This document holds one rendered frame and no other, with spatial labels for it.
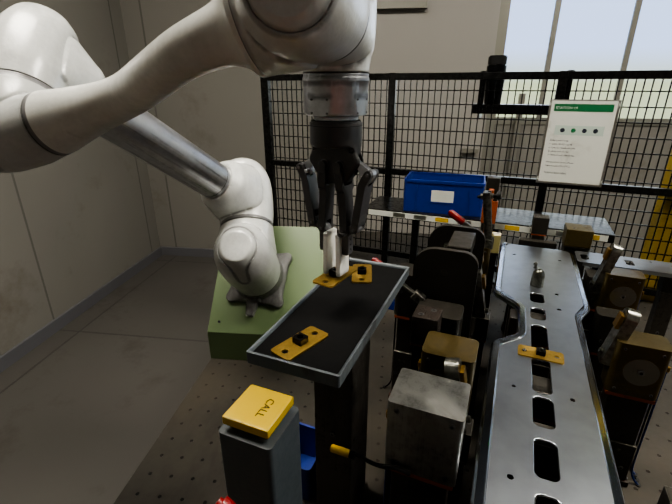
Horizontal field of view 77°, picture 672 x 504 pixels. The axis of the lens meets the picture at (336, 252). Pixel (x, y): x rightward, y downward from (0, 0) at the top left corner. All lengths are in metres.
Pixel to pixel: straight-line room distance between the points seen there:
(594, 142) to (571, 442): 1.28
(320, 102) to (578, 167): 1.40
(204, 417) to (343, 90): 0.91
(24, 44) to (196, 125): 2.99
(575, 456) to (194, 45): 0.73
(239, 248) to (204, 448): 0.49
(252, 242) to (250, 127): 2.61
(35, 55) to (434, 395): 0.82
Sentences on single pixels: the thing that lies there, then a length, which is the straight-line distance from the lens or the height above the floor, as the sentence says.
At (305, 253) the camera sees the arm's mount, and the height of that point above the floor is 0.99.
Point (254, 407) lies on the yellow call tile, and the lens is 0.52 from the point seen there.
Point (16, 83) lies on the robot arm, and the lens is 0.86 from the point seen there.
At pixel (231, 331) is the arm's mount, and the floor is 0.80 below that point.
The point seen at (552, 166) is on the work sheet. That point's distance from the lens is 1.85.
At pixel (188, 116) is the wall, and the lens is 3.87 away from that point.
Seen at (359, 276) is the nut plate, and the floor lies 1.16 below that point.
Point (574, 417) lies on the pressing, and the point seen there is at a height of 1.00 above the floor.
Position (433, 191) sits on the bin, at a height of 1.12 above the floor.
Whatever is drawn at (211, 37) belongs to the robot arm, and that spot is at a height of 1.55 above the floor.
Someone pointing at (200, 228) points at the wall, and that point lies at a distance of 4.06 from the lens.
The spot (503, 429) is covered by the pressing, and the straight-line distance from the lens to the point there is 0.76.
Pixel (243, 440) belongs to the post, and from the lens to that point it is 0.51.
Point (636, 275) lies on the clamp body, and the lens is 1.33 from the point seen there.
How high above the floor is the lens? 1.50
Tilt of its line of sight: 22 degrees down
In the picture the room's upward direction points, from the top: straight up
